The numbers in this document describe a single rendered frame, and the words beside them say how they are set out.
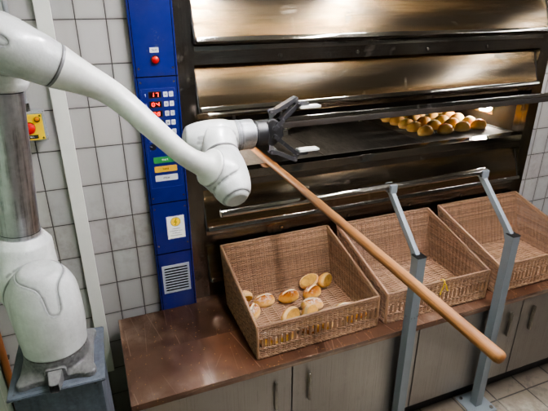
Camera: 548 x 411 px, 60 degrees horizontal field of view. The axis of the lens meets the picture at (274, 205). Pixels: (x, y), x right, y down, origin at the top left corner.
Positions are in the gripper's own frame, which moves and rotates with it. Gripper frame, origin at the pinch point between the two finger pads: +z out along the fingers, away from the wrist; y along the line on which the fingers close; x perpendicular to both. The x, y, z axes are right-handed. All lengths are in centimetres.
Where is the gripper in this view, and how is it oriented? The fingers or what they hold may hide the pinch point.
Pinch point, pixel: (315, 127)
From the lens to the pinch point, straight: 150.0
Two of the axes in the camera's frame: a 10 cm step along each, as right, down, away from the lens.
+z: 9.3, -1.5, 3.3
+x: 3.6, 3.7, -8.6
